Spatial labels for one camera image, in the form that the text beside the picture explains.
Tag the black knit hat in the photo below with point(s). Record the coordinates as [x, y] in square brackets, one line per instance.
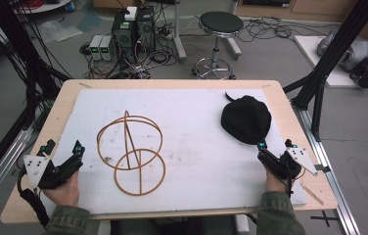
[246, 119]

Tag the person's left hand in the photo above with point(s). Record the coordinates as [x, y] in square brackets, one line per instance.
[63, 192]

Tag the black round stool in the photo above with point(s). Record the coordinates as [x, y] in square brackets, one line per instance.
[219, 26]

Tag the grey machine housing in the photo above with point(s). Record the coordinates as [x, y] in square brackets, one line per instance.
[355, 52]

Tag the thin wooden stick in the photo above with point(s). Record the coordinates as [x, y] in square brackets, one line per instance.
[312, 194]

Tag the black computer tower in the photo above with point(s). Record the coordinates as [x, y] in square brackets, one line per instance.
[124, 36]
[146, 29]

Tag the person's right hand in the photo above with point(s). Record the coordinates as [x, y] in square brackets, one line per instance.
[274, 182]

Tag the white foam mat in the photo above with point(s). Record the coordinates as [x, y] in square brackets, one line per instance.
[188, 140]

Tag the white floor board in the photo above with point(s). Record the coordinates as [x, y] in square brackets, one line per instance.
[315, 55]

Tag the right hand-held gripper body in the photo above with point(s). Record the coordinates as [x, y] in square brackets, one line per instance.
[281, 163]

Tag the black metal frame post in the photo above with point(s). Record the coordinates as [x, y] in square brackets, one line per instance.
[335, 55]
[19, 49]

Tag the grey power supply unit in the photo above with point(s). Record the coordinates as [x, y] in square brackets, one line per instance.
[95, 47]
[106, 48]

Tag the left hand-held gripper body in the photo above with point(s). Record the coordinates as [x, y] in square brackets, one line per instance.
[55, 173]

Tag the white box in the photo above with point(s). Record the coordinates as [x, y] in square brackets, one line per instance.
[131, 13]

